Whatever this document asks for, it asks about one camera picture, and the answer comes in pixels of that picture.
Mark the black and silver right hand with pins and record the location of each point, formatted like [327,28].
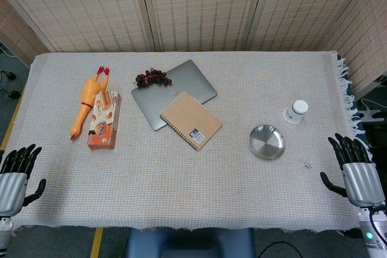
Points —
[361,179]

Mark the black and silver left hand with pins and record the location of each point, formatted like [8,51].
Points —
[12,185]

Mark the white paper cup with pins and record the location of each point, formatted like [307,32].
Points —
[297,111]

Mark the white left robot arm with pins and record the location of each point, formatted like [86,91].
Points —
[4,234]

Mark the small steel plate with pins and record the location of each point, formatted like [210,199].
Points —
[266,142]

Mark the black chair caster base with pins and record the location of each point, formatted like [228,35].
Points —
[12,92]

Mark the orange biscuit box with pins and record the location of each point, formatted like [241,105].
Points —
[102,125]

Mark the yellow rubber chicken toy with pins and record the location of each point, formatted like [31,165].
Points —
[87,92]

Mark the white woven tablecloth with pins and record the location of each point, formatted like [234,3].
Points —
[181,185]

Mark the dark red grape bunch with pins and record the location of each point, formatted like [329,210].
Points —
[149,78]

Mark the brown spiral notebook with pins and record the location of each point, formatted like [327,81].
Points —
[190,119]

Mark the blue padded seat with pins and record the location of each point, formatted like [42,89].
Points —
[190,243]

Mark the grey closed laptop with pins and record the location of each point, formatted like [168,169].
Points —
[181,82]

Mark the beige woven folding screen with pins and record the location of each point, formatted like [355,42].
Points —
[199,7]

